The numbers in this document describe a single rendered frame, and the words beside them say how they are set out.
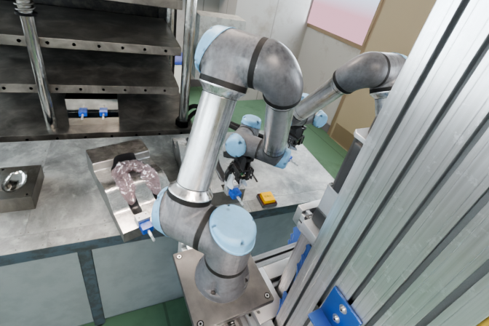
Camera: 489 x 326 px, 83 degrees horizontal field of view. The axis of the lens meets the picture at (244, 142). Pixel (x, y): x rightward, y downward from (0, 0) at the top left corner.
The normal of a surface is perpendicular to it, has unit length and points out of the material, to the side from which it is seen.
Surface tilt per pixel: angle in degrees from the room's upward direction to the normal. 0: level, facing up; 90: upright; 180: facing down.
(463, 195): 90
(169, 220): 65
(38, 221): 0
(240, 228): 8
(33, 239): 0
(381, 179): 90
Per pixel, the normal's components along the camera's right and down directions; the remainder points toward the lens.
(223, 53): -0.27, 0.11
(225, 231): 0.30, -0.77
